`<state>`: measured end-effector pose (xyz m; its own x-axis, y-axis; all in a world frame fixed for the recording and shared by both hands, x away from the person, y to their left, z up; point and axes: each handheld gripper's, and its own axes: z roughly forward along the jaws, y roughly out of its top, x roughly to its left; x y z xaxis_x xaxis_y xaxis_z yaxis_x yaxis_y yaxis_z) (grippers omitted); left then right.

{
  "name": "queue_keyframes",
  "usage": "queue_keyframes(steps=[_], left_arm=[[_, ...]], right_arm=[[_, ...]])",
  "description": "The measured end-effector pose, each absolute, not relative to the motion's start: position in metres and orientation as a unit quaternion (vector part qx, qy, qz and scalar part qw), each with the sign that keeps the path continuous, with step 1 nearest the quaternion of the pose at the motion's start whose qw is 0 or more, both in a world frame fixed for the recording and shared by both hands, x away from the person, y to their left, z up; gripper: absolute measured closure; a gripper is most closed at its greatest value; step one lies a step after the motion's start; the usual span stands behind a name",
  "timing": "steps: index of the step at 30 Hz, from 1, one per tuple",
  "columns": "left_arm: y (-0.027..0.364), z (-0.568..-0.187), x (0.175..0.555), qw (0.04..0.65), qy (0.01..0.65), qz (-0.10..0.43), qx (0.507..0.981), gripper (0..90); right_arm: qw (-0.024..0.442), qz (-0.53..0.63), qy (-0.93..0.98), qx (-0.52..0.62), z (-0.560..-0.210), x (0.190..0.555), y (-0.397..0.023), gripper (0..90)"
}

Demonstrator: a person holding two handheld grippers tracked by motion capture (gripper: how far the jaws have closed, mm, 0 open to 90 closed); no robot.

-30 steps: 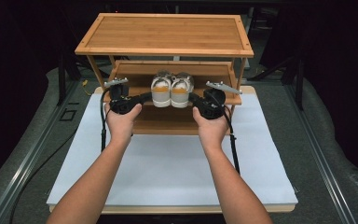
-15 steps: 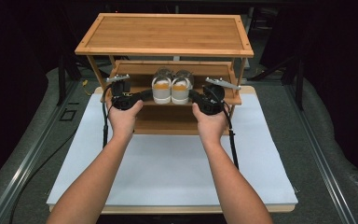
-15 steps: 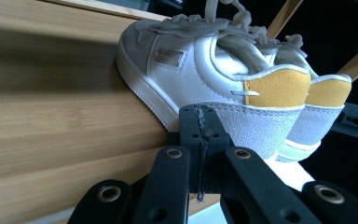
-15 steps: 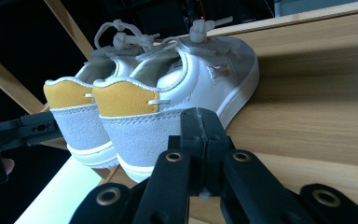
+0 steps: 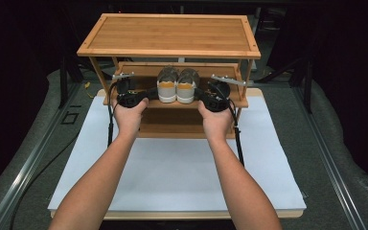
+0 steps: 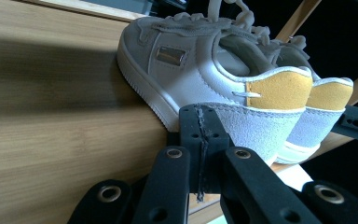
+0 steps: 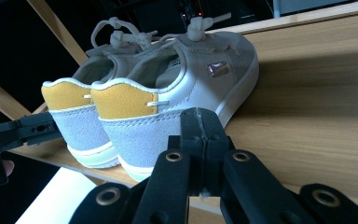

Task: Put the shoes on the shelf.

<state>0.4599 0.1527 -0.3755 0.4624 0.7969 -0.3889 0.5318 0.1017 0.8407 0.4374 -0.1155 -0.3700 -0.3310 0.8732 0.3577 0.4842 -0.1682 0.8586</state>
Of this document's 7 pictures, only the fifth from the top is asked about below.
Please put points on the metal floor rail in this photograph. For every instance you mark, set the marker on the metal floor rail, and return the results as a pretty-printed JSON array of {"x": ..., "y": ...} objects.
[
  {"x": 22, "y": 172},
  {"x": 329, "y": 159}
]

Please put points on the white sheet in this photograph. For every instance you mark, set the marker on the white sheet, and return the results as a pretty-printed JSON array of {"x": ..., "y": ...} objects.
[{"x": 172, "y": 179}]

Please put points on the black metal stand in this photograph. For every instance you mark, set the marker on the black metal stand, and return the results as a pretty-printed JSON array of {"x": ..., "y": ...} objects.
[{"x": 63, "y": 83}]

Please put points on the wooden three-tier shoe rack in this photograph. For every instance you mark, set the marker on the wooden three-tier shoe rack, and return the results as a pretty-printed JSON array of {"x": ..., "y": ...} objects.
[{"x": 169, "y": 35}]

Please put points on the person's left hand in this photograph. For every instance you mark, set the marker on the person's left hand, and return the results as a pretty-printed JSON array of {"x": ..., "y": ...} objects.
[{"x": 129, "y": 119}]

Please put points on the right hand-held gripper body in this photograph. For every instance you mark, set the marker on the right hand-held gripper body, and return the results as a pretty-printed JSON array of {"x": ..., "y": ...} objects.
[{"x": 217, "y": 96}]

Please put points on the beige sneaker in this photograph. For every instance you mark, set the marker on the beige sneaker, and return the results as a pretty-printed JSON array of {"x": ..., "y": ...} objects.
[
  {"x": 186, "y": 91},
  {"x": 167, "y": 89}
]

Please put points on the small yellow tag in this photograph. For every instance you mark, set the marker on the small yellow tag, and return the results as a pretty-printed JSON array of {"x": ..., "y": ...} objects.
[{"x": 87, "y": 85}]

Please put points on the person's right hand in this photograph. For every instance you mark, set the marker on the person's right hand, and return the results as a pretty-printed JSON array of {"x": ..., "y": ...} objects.
[{"x": 215, "y": 123}]

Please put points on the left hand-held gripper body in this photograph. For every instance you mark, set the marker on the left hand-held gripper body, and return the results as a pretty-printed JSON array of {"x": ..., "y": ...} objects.
[{"x": 128, "y": 97}]

